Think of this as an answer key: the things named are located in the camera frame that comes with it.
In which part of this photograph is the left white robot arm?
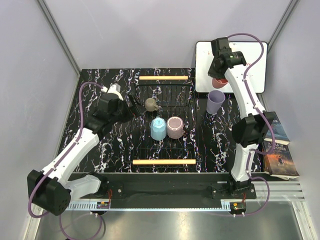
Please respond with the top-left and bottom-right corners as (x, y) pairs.
(27, 92), (146, 216)

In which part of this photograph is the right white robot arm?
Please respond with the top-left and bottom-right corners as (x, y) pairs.
(208, 37), (274, 199)

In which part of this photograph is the lavender plastic cup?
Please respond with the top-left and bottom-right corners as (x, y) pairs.
(206, 90), (226, 115)

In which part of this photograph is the grey slotted cable duct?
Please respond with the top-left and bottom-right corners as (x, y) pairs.
(66, 200), (111, 211)

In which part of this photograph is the blue paperback book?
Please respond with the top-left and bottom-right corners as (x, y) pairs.
(262, 111), (290, 146)

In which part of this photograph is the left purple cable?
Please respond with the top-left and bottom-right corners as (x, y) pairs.
(27, 81), (106, 240)

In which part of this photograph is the taupe ceramic mug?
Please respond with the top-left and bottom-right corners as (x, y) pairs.
(144, 97), (159, 112)

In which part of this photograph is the pink plastic cup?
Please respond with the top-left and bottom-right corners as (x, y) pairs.
(211, 78), (229, 89)

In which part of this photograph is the black wire dish rack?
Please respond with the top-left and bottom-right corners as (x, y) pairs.
(124, 82), (202, 173)

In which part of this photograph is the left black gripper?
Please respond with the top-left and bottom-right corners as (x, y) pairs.
(110, 93), (146, 124)

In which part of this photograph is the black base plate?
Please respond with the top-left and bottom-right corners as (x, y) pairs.
(80, 173), (257, 212)

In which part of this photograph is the rear wooden rack handle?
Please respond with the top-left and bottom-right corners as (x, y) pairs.
(139, 75), (189, 81)

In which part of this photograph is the white whiteboard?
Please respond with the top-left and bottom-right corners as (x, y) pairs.
(195, 41), (268, 94)

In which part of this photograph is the mauve ribbed mug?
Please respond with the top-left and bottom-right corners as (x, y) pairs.
(166, 116), (184, 139)

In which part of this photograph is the front wooden rack handle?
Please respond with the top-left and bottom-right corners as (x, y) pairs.
(132, 159), (196, 165)

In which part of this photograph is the light blue faceted mug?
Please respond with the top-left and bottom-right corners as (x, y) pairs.
(150, 116), (167, 141)

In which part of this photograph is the dark Two Cities book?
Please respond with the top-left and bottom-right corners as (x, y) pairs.
(260, 143), (300, 180)

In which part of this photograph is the wooden rack handle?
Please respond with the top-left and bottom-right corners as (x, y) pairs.
(139, 75), (189, 81)
(132, 159), (196, 165)

